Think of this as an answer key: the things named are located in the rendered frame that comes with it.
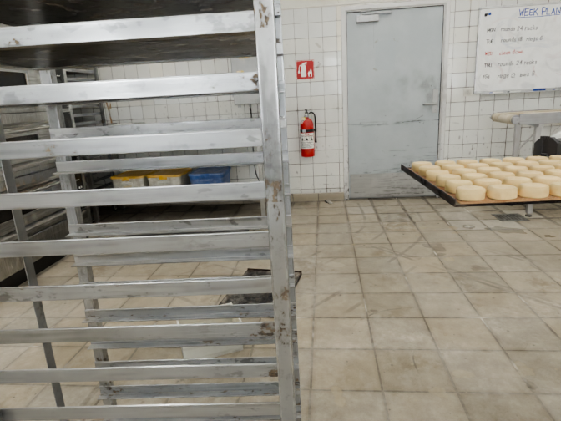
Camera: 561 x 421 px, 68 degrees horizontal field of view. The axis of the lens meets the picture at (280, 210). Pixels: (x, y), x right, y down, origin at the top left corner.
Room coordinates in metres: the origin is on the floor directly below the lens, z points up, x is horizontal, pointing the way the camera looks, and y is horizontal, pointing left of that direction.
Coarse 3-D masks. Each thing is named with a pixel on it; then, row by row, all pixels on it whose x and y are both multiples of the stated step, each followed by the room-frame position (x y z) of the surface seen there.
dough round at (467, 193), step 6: (462, 186) 0.77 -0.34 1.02; (468, 186) 0.77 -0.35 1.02; (474, 186) 0.76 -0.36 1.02; (480, 186) 0.76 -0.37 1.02; (456, 192) 0.76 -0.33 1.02; (462, 192) 0.74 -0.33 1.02; (468, 192) 0.73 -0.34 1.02; (474, 192) 0.73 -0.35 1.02; (480, 192) 0.73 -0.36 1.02; (462, 198) 0.74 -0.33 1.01; (468, 198) 0.73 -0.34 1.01; (474, 198) 0.73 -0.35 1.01; (480, 198) 0.73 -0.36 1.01
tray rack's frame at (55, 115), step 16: (48, 80) 1.16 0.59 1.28; (48, 112) 1.16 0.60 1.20; (0, 128) 0.96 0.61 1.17; (0, 160) 0.94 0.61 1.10; (64, 160) 1.16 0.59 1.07; (64, 176) 1.16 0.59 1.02; (16, 192) 0.96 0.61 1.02; (80, 208) 1.19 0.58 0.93; (16, 224) 0.94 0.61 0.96; (32, 272) 0.95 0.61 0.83; (80, 272) 1.16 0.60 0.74; (96, 304) 1.18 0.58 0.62; (48, 352) 0.95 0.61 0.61; (96, 352) 1.16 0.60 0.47; (112, 384) 1.18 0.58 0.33; (112, 400) 1.16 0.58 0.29; (0, 416) 0.73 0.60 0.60
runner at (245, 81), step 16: (112, 80) 0.72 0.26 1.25; (128, 80) 0.72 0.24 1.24; (144, 80) 0.72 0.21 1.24; (160, 80) 0.72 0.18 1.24; (176, 80) 0.72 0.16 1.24; (192, 80) 0.72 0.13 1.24; (208, 80) 0.71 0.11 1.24; (224, 80) 0.71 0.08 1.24; (240, 80) 0.71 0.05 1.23; (256, 80) 0.71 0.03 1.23; (0, 96) 0.73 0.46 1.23; (16, 96) 0.73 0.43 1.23; (32, 96) 0.73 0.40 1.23; (48, 96) 0.73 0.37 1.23; (64, 96) 0.73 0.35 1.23; (80, 96) 0.73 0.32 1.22; (96, 96) 0.72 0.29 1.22; (112, 96) 0.72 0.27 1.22; (128, 96) 0.72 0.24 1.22; (144, 96) 0.72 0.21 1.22; (160, 96) 0.73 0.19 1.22
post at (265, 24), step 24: (264, 0) 0.68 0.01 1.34; (264, 24) 0.68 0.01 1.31; (264, 48) 0.68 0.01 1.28; (264, 72) 0.68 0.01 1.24; (264, 96) 0.68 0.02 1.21; (264, 120) 0.68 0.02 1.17; (264, 144) 0.68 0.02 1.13; (264, 168) 0.68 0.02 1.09; (288, 288) 0.68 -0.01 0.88; (288, 312) 0.68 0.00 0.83; (288, 336) 0.68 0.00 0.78; (288, 360) 0.68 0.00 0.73; (288, 384) 0.68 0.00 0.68; (288, 408) 0.68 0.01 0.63
